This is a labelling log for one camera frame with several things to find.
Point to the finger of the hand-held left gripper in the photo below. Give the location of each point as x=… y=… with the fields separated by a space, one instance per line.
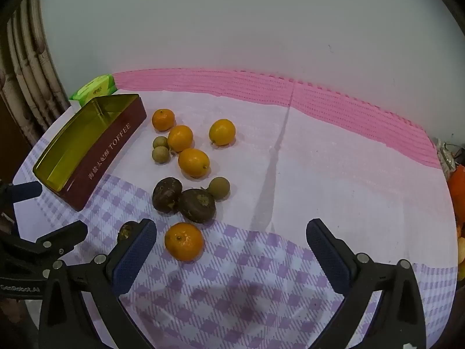
x=61 y=238
x=27 y=191

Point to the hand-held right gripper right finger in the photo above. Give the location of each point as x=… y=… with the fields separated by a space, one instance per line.
x=327 y=258

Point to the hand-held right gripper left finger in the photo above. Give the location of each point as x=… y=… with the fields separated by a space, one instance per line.
x=134 y=258

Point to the dark brown water chestnut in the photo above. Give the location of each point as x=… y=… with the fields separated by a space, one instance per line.
x=125 y=231
x=198 y=205
x=167 y=194

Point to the small orange mandarin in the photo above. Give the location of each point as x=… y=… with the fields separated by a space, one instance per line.
x=163 y=120
x=184 y=241

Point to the dark red tin box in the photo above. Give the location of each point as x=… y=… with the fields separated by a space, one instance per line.
x=90 y=145

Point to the tan longan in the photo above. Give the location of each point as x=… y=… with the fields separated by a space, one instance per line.
x=219 y=188
x=160 y=141
x=161 y=153

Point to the orange kumquat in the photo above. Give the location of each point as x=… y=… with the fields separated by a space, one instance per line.
x=194 y=162
x=180 y=138
x=222 y=132

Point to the pink and purple checked cloth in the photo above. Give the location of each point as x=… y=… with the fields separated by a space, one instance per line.
x=290 y=189

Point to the green tissue pack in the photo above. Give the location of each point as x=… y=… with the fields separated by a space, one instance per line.
x=95 y=88

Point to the orange object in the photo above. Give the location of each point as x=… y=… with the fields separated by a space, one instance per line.
x=458 y=192

